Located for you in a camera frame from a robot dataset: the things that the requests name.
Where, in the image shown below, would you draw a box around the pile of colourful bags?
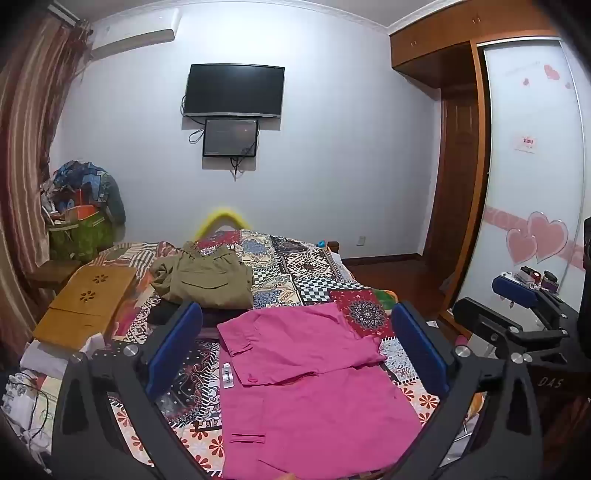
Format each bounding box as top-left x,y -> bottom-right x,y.
41,160 -> 126,232

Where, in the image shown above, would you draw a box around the black folded clothing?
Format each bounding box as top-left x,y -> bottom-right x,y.
148,299 -> 188,326

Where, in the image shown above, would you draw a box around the white air conditioner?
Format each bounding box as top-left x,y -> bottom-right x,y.
90,8 -> 180,60

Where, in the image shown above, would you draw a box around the patchwork printed blanket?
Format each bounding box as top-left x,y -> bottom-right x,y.
18,228 -> 485,480

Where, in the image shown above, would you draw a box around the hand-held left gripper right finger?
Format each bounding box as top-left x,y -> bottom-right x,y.
383,302 -> 543,480

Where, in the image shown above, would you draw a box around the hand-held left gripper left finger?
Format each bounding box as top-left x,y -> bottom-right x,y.
51,301 -> 218,480

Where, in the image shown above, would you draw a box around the thin black cable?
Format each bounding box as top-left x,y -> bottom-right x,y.
7,371 -> 63,441

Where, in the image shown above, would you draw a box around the wooden folding board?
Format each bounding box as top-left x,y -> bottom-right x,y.
33,265 -> 138,352

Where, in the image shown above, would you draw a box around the green patterned bag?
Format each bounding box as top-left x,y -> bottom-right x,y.
48,210 -> 115,262

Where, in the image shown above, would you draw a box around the wooden stool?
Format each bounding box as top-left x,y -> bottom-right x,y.
25,259 -> 81,291

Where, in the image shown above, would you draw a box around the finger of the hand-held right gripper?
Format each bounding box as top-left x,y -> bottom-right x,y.
452,296 -> 571,360
491,274 -> 578,320

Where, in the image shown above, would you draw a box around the white plastic bags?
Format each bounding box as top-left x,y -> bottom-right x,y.
18,335 -> 106,381

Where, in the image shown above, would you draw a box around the dark purple folded clothing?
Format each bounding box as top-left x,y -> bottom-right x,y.
199,307 -> 253,329

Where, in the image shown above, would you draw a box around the striped red curtain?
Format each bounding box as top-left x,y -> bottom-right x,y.
0,14 -> 95,333

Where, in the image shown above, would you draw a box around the black wall television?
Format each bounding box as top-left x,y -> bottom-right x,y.
181,64 -> 286,120

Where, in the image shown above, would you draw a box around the yellow hoop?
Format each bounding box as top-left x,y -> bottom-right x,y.
193,208 -> 252,243

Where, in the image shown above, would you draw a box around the olive green pants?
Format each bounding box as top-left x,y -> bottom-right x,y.
150,240 -> 254,311

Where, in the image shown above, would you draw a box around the small black wall monitor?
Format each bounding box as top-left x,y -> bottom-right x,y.
202,118 -> 259,158

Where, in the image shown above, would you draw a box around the brown wooden door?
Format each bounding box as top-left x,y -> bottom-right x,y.
427,88 -> 479,260

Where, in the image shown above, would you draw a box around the wooden wardrobe with white door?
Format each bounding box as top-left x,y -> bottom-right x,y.
389,0 -> 591,333

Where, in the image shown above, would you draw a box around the pink pants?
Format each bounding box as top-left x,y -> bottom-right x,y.
216,302 -> 426,480

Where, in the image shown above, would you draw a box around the black monitor cable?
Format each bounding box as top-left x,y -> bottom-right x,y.
230,138 -> 258,182

